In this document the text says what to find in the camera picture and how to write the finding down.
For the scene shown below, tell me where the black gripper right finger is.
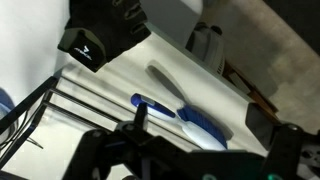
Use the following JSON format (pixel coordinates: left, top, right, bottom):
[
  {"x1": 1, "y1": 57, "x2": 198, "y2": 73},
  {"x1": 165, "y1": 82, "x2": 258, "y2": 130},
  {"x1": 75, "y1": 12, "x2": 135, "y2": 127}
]
[{"x1": 245, "y1": 101, "x2": 306, "y2": 180}]

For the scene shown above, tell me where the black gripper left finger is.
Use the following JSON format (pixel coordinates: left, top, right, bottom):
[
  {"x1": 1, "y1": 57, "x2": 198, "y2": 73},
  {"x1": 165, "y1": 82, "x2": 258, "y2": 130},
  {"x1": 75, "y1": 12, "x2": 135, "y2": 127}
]
[{"x1": 63, "y1": 101, "x2": 188, "y2": 180}]

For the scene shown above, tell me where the blue and white brush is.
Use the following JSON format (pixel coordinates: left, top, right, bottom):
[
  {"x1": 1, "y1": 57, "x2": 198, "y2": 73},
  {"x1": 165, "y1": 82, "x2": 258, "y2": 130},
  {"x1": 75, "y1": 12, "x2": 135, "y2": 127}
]
[{"x1": 130, "y1": 92, "x2": 235, "y2": 152}]

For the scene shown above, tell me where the brown wooden stool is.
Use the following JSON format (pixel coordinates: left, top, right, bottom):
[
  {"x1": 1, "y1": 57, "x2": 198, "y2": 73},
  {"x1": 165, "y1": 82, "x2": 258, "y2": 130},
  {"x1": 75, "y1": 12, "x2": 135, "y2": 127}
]
[{"x1": 221, "y1": 59, "x2": 280, "y2": 115}]

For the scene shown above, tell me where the white grey floor fan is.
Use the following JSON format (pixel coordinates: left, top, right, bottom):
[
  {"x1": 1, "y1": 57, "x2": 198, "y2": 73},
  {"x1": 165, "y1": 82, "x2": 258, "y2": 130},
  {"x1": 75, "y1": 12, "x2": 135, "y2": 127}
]
[{"x1": 185, "y1": 22, "x2": 227, "y2": 76}]

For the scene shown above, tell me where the black fingerless glove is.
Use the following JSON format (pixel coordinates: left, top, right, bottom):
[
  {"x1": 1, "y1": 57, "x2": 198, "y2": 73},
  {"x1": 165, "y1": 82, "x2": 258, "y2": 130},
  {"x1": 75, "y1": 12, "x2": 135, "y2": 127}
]
[{"x1": 56, "y1": 0, "x2": 152, "y2": 73}]

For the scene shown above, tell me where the white plastic laundry basket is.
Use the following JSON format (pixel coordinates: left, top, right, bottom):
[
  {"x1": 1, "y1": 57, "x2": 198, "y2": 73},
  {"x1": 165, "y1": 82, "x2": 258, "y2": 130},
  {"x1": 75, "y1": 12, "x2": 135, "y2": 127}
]
[{"x1": 139, "y1": 0, "x2": 205, "y2": 48}]

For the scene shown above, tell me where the black metal wire rack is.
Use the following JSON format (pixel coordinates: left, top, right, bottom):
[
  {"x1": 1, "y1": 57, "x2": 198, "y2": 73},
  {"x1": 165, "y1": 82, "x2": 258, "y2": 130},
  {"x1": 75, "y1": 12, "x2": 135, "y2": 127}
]
[{"x1": 0, "y1": 75, "x2": 135, "y2": 168}]

